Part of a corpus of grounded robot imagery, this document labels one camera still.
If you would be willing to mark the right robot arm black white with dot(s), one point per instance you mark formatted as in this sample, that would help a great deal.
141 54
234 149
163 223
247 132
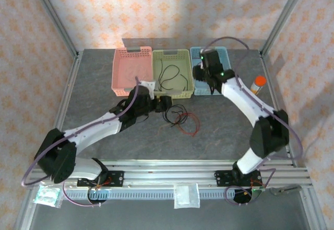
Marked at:
245 102

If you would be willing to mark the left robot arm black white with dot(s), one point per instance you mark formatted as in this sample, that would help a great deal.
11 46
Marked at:
91 133

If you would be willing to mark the green plastic basket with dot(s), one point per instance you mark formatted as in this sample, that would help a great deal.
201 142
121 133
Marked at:
169 94

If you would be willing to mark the blue plastic basket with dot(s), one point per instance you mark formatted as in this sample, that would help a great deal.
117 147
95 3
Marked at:
225 60

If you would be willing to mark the orange capped bottle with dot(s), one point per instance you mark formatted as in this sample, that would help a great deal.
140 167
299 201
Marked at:
257 85

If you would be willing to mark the pink plastic basket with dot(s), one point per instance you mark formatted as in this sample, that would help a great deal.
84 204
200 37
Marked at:
122 58

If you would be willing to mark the clear bag with white pad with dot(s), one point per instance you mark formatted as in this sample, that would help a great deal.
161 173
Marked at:
182 196

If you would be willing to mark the clear bag with green contents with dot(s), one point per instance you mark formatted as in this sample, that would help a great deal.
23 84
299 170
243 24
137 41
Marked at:
47 196

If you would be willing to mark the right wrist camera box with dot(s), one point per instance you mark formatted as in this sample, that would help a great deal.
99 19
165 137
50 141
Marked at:
211 58

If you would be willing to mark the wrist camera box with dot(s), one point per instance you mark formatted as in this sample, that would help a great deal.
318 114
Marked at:
147 86
211 58

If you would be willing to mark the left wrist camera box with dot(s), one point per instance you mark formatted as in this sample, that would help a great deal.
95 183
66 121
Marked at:
147 86

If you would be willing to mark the aluminium table side rail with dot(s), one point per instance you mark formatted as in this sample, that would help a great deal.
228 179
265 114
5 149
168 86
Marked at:
271 78
69 84

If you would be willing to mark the aluminium mounting rail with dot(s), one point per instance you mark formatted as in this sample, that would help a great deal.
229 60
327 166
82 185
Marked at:
169 175

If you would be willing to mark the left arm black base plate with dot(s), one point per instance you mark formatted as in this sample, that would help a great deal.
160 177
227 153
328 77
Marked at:
117 179

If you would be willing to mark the aluminium frame post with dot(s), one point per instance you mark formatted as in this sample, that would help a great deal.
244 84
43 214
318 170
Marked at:
285 14
53 13

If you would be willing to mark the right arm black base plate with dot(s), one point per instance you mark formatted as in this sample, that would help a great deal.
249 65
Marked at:
221 179

